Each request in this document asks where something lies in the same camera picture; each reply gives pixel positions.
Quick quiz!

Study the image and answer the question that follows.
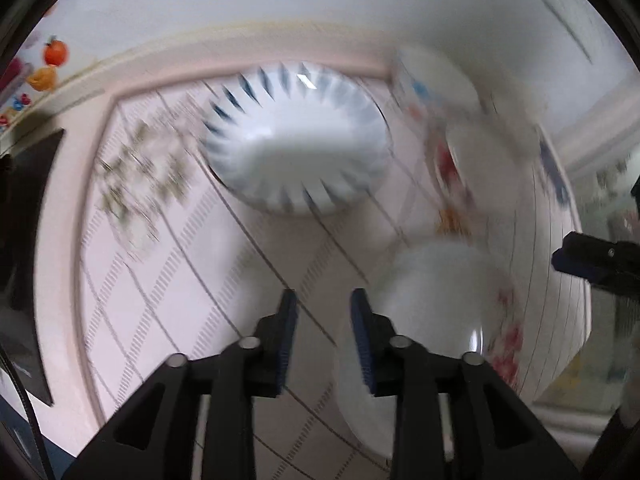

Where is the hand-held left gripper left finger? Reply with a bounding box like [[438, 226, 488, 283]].
[[62, 289, 300, 480]]

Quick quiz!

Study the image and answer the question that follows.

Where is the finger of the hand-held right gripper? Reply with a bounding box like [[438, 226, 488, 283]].
[[551, 231, 640, 306]]

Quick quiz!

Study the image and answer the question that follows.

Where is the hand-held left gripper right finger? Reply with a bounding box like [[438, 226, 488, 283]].
[[350, 287, 581, 480]]

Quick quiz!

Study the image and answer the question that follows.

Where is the large white plate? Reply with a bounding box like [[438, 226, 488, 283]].
[[430, 115, 593, 403]]

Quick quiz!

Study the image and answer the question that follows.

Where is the white floral bowl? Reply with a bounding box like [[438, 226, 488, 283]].
[[334, 241, 526, 461], [391, 46, 483, 131]]

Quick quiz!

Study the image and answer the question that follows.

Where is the white plate with blue spikes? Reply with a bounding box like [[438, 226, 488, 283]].
[[200, 60, 393, 217]]

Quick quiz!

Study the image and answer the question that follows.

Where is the patterned countertop mat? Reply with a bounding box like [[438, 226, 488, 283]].
[[75, 77, 593, 480]]

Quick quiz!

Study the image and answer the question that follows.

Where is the black induction cooktop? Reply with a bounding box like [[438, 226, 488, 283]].
[[0, 127, 66, 406]]

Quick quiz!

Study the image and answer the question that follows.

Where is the black cable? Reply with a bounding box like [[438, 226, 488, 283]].
[[0, 345, 55, 480]]

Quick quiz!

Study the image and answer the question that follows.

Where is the gold ingot wall sticker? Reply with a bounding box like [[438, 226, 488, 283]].
[[26, 66, 59, 92]]

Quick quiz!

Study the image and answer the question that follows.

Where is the large colourful wall sticker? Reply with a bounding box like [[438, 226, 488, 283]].
[[0, 57, 33, 128]]

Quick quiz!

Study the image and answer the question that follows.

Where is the persimmon wall sticker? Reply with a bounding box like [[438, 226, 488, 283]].
[[42, 35, 69, 67]]

